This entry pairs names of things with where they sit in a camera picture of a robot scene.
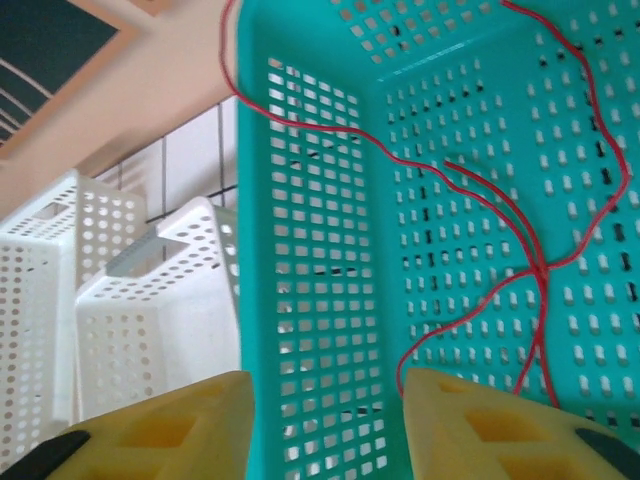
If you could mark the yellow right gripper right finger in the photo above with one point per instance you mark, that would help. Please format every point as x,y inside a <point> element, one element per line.
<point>500,440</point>

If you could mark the large white perforated basket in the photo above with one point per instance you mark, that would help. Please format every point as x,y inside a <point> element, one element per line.
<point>65,300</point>

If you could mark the small white perforated basket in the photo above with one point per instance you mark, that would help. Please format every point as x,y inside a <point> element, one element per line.
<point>200,300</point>

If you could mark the teal perforated plastic basket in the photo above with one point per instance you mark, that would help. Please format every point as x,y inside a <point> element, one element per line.
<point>252,250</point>

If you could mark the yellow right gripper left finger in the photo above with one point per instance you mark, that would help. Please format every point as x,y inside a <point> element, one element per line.
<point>150,440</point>

